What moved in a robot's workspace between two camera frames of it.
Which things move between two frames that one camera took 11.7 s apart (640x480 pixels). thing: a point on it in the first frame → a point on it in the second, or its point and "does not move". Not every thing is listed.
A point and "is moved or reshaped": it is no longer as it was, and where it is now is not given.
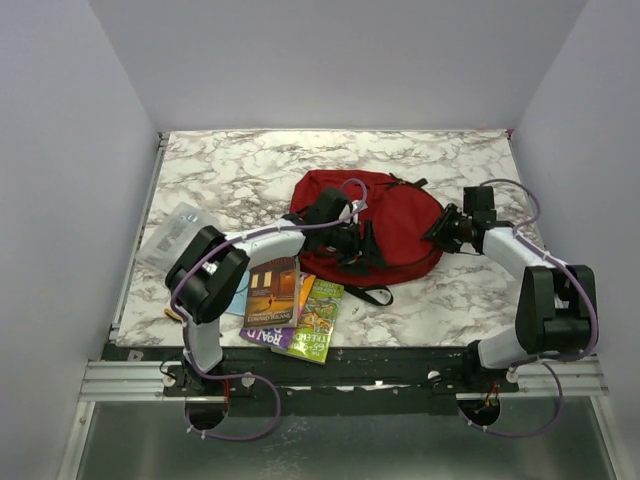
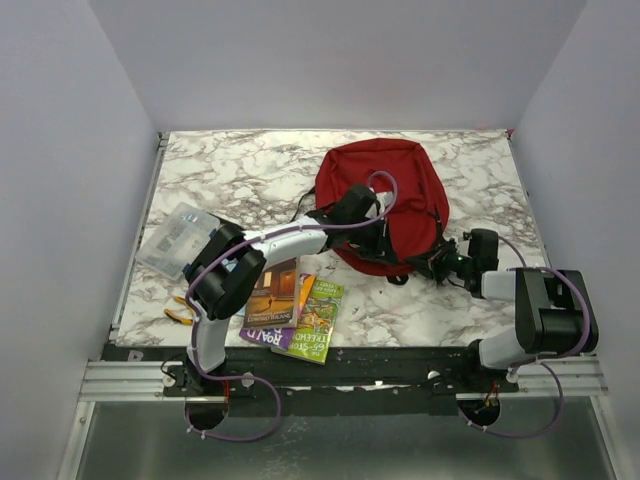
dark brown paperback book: x=272 y=294 does not move
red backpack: x=398 y=227 is moved or reshaped
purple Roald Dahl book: x=281 y=337 does not move
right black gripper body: x=452 y=235 → x=448 y=261
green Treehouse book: x=315 y=324 does not move
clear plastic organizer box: x=173 y=236 does not move
